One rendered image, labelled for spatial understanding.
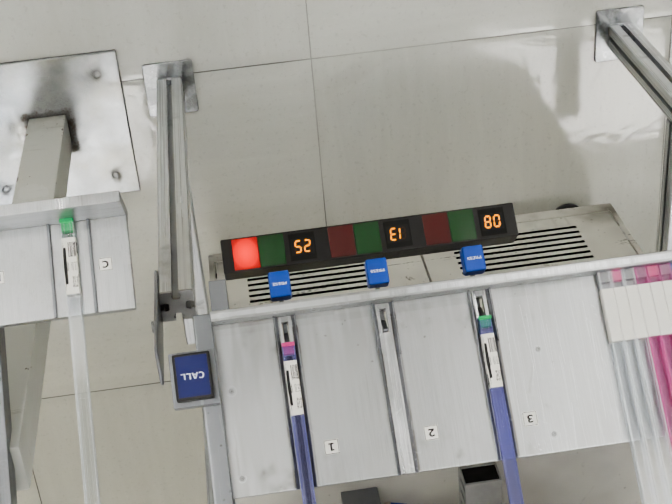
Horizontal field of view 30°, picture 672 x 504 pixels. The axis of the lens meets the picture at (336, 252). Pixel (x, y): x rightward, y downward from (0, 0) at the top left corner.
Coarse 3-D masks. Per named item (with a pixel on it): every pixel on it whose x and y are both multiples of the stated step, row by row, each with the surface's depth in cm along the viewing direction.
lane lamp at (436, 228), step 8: (424, 216) 142; (432, 216) 142; (440, 216) 142; (424, 224) 142; (432, 224) 142; (440, 224) 142; (448, 224) 142; (424, 232) 142; (432, 232) 142; (440, 232) 142; (448, 232) 142; (432, 240) 142; (440, 240) 142; (448, 240) 142
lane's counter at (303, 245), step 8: (304, 232) 141; (312, 232) 141; (288, 240) 141; (296, 240) 141; (304, 240) 141; (312, 240) 141; (296, 248) 141; (304, 248) 141; (312, 248) 141; (296, 256) 141; (304, 256) 141; (312, 256) 141
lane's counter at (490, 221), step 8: (488, 208) 143; (496, 208) 143; (480, 216) 142; (488, 216) 143; (496, 216) 143; (480, 224) 142; (488, 224) 142; (496, 224) 142; (504, 224) 142; (488, 232) 142; (496, 232) 142; (504, 232) 142
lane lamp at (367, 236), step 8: (360, 224) 142; (368, 224) 142; (376, 224) 142; (360, 232) 141; (368, 232) 142; (376, 232) 142; (360, 240) 141; (368, 240) 141; (376, 240) 141; (360, 248) 141; (368, 248) 141; (376, 248) 141
